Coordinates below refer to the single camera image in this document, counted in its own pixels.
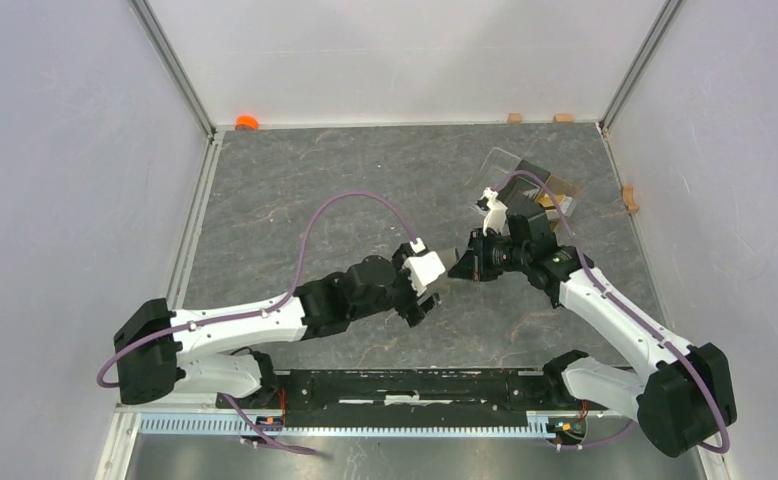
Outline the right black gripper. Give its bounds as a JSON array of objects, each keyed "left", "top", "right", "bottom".
[{"left": 449, "top": 229, "right": 529, "bottom": 283}]

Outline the olive card holder wallet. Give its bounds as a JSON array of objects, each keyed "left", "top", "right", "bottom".
[{"left": 428, "top": 247, "right": 462, "bottom": 294}]

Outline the gold credit card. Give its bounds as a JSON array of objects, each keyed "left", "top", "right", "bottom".
[{"left": 535, "top": 193, "right": 571, "bottom": 210}]

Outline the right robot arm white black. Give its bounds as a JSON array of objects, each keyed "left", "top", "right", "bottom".
[{"left": 449, "top": 191, "right": 738, "bottom": 457}]

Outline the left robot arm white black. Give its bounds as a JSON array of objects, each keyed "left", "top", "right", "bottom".
[{"left": 109, "top": 244, "right": 458, "bottom": 408}]

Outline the silver credit card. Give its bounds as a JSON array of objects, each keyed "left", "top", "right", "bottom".
[{"left": 545, "top": 196, "right": 576, "bottom": 221}]

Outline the clear three-compartment plastic box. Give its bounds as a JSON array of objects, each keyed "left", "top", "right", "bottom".
[{"left": 463, "top": 147, "right": 582, "bottom": 229}]

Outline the orange round cap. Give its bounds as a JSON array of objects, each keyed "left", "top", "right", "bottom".
[{"left": 234, "top": 115, "right": 259, "bottom": 131}]

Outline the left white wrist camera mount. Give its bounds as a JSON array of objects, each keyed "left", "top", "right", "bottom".
[{"left": 403, "top": 238, "right": 446, "bottom": 297}]

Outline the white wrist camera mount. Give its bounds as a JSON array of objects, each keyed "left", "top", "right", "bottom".
[
  {"left": 475, "top": 187, "right": 508, "bottom": 236},
  {"left": 403, "top": 238, "right": 446, "bottom": 297}
]

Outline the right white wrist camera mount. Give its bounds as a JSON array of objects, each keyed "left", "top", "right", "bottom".
[{"left": 475, "top": 187, "right": 508, "bottom": 236}]

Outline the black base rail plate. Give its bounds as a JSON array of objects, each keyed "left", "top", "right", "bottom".
[{"left": 235, "top": 368, "right": 589, "bottom": 427}]

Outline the wooden block right wall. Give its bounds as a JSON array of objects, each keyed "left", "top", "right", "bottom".
[{"left": 621, "top": 185, "right": 640, "bottom": 215}]

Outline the white slotted cable duct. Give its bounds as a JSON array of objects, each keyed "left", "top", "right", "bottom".
[{"left": 138, "top": 413, "right": 555, "bottom": 440}]

